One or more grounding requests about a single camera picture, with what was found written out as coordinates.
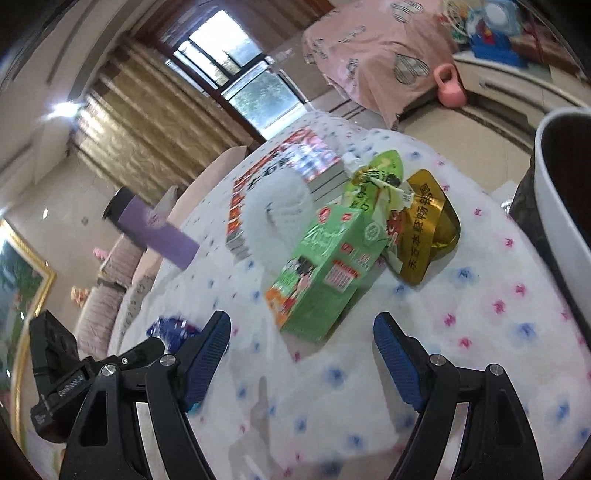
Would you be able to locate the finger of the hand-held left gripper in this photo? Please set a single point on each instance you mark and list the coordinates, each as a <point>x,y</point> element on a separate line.
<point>138,350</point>

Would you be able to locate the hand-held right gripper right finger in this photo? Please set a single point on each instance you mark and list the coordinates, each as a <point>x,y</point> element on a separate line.
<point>399,355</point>

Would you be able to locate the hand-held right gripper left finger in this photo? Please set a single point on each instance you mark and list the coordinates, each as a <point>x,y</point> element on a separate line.
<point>207,355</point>

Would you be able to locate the blue wrapper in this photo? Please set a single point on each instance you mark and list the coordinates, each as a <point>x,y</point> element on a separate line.
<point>175,330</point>

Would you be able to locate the green drink carton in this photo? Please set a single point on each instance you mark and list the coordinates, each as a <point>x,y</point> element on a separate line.
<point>323,272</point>

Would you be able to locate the white bin with black bag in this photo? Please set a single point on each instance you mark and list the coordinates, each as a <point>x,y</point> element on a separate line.
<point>563,207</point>

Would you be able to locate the striped pink cushion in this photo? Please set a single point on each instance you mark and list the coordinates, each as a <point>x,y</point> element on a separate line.
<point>99,323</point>
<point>124,261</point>

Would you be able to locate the small teddy bear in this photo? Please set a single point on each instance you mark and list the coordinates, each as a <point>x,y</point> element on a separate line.
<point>79,295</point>

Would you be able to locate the gold framed painting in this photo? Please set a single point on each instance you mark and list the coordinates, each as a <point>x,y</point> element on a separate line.
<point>18,286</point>

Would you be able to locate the small pink plush toy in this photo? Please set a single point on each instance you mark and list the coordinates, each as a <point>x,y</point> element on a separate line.
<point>100,254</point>

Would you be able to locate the purple thermos bottle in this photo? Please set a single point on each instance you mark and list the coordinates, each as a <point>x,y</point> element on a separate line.
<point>161,230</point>

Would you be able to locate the gold foil packet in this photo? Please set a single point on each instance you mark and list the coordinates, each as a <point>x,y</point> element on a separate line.
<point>429,221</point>

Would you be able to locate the white ribbed round disc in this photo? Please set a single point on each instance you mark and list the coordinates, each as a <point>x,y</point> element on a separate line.
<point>281,212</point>

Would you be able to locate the pink sofa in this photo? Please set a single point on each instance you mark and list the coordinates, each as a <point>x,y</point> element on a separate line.
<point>207,182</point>

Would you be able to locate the green spout pouch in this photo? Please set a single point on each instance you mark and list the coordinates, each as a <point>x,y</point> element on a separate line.
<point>383,166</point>

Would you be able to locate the thick colourful cover book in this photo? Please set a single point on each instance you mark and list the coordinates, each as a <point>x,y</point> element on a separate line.
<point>295,152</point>

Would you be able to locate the beige patterned curtains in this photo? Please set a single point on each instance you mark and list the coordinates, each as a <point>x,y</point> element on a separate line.
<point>138,129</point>

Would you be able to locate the glass balcony door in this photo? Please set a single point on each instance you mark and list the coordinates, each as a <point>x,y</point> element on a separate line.
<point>258,97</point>

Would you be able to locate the pink kettlebell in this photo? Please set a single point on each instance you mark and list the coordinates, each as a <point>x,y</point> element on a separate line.
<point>450,94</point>

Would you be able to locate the white television cabinet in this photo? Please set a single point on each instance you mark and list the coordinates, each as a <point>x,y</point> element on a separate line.
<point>508,83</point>

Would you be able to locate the pink heart print blanket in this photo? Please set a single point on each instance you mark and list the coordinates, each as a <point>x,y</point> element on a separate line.
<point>378,46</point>

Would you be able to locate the blue toy machine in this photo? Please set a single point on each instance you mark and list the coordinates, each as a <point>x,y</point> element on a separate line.
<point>494,50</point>

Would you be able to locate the toy ferris wheel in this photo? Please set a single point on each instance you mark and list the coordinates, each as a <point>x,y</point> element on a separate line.
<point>455,23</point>

